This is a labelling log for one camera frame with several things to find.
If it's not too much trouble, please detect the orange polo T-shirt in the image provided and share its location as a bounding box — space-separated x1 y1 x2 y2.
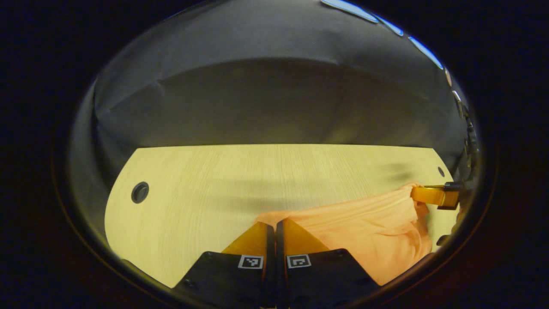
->
256 183 434 286

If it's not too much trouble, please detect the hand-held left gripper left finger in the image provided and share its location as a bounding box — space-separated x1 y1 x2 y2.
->
172 222 275 309

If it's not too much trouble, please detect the black backdrop cloth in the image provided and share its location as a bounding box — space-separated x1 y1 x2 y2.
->
71 0 481 224

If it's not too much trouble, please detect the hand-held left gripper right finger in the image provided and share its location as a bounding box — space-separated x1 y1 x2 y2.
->
277 218 381 309

